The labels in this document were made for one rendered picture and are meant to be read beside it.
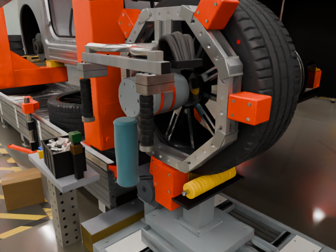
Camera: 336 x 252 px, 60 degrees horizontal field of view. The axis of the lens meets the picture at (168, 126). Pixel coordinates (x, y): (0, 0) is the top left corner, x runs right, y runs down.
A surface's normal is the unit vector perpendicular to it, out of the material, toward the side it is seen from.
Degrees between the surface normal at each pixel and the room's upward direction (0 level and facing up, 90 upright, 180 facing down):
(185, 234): 0
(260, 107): 90
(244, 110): 90
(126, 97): 90
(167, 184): 90
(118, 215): 0
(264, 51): 64
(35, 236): 0
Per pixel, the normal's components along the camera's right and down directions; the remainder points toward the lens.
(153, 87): 0.66, 0.24
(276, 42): 0.57, -0.27
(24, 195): 0.47, 0.28
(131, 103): -0.75, 0.21
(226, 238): 0.00, -0.95
